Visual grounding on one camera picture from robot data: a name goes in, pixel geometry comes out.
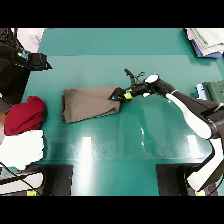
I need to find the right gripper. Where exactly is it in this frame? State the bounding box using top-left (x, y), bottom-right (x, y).
top-left (123, 82), bottom-right (151, 101)

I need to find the brown garment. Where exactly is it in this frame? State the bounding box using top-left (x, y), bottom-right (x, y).
top-left (61, 86), bottom-right (122, 124)

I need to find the pale blue garment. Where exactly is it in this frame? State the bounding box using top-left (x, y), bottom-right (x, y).
top-left (194, 82), bottom-right (209, 101)

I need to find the dark green garment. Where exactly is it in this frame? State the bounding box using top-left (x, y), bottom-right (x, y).
top-left (202, 79), bottom-right (224, 105)

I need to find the heap of clothes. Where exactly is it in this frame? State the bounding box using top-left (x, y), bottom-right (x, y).
top-left (184, 27), bottom-right (224, 60)

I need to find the red garment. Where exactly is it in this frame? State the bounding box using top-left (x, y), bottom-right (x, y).
top-left (3, 95), bottom-right (47, 137)

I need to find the pale pink garment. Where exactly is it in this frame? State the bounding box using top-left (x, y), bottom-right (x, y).
top-left (14, 27), bottom-right (46, 54)

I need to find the white garment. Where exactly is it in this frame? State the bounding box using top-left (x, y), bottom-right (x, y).
top-left (0, 129), bottom-right (45, 171)

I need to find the black cable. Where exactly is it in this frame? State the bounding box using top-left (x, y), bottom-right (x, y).
top-left (0, 161), bottom-right (42, 197)

